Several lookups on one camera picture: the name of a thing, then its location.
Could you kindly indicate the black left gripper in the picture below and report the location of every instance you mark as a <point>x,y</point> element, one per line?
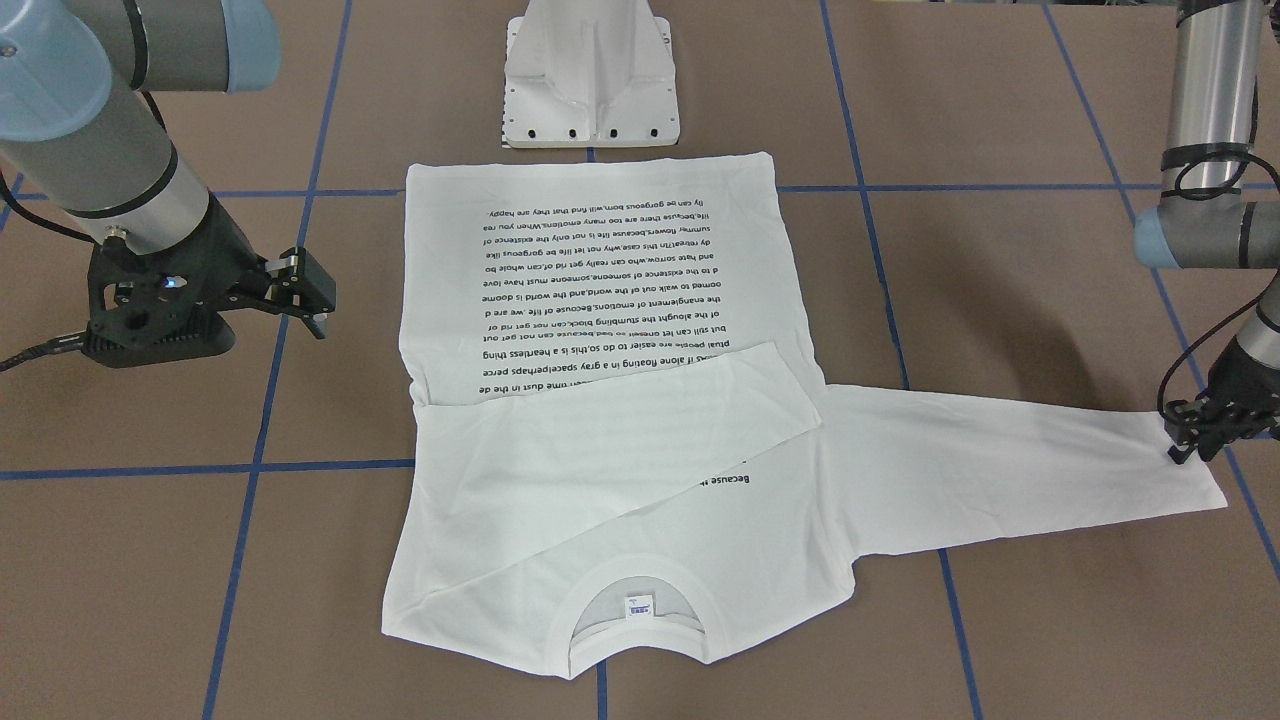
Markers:
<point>1248,383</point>

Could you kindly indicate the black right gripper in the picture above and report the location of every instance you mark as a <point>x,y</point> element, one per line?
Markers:
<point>226,262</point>

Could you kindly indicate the white long-sleeve printed shirt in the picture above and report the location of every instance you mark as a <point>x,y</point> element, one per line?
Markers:
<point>624,439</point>

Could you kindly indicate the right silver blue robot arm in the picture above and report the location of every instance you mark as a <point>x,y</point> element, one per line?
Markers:
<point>75,121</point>

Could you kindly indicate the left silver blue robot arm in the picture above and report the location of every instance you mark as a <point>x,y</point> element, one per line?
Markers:
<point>1202,220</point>

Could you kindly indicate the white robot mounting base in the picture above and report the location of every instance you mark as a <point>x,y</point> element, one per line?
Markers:
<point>589,74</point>

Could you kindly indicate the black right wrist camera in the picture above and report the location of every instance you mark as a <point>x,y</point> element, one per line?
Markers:
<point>149,309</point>

